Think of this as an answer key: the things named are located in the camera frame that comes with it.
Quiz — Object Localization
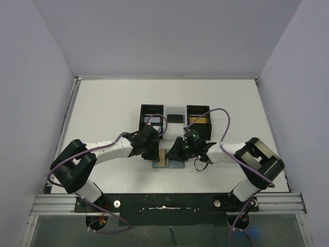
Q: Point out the green card holder wallet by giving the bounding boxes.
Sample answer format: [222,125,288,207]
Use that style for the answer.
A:
[152,159,185,169]

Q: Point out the gold credit card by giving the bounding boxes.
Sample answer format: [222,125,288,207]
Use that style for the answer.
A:
[157,149,167,167]
[189,115,210,124]

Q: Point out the silver credit card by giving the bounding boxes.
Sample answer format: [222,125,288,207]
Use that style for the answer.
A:
[144,116,161,123]

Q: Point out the black white sorting tray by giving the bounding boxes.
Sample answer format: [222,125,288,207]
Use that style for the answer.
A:
[139,104,212,140]

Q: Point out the black credit card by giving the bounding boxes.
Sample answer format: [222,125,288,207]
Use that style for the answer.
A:
[167,114,184,124]

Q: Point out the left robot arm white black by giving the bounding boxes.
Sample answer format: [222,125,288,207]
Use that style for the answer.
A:
[48,124,161,203]

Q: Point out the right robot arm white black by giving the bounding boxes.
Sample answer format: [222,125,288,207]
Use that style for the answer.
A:
[166,130,285,202]

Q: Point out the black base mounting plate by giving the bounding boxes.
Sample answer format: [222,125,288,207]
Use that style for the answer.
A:
[74,193,259,226]

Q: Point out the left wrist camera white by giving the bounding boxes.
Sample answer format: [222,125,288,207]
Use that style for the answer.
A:
[152,126,161,133]

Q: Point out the aluminium left rail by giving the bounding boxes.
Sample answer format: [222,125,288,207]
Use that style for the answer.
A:
[46,76,83,185]

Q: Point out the aluminium rail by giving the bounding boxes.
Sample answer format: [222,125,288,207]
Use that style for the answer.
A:
[46,76,83,185]
[257,192,307,214]

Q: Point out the aluminium front rail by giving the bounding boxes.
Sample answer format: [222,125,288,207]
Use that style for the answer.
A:
[257,192,307,214]

